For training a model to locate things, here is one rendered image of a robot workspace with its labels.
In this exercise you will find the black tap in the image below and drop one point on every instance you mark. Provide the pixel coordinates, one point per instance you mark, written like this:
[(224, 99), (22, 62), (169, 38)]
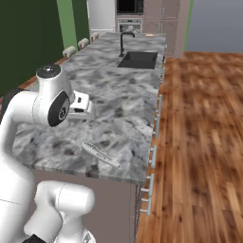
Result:
[(121, 44)]

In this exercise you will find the black microwave oven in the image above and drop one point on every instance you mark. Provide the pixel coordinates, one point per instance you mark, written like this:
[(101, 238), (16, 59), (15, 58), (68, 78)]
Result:
[(129, 6)]

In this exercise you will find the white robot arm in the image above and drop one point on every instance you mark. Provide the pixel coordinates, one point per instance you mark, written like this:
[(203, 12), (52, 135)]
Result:
[(22, 107)]

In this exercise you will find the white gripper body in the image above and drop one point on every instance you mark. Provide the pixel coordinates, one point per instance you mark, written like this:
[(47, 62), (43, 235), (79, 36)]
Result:
[(83, 111)]

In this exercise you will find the taupe tall cupboards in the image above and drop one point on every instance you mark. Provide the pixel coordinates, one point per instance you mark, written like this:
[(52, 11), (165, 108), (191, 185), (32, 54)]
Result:
[(167, 22)]

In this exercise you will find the silver oven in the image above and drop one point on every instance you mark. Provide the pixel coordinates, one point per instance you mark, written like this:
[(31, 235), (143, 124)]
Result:
[(129, 22)]

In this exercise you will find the white fridge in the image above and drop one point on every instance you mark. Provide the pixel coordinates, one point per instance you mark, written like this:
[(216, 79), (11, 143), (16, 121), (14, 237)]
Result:
[(101, 14)]

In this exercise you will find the black sink basin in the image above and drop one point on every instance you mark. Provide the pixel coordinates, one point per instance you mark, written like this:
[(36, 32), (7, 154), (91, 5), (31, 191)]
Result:
[(138, 60)]

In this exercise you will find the white padded stool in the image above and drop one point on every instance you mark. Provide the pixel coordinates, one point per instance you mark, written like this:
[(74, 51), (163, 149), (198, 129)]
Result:
[(94, 36), (69, 51), (83, 42)]

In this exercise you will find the orange flat board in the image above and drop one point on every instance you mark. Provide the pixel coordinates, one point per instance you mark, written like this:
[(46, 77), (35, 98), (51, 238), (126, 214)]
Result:
[(150, 34)]

